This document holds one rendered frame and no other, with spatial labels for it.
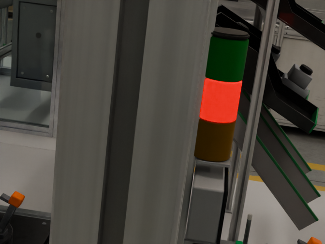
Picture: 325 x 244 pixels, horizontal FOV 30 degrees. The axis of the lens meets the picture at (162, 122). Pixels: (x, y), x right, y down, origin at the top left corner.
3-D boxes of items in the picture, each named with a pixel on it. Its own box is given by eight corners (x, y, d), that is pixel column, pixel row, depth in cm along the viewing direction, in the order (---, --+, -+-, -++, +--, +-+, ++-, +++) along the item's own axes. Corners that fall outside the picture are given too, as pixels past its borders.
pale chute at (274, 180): (303, 205, 132) (320, 195, 130) (299, 231, 120) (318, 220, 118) (227, 101, 131) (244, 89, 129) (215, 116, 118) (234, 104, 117)
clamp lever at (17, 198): (7, 230, 105) (25, 195, 103) (4, 235, 103) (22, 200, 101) (-11, 220, 105) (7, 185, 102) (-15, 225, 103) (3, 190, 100)
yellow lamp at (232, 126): (229, 150, 78) (235, 114, 77) (229, 164, 73) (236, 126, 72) (191, 144, 78) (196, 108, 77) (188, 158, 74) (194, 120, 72)
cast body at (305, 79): (300, 98, 138) (319, 73, 135) (301, 103, 133) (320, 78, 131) (269, 78, 137) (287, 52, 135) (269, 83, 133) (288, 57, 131)
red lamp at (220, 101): (236, 113, 76) (242, 75, 75) (236, 125, 72) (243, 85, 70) (196, 108, 77) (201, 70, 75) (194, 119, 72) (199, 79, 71)
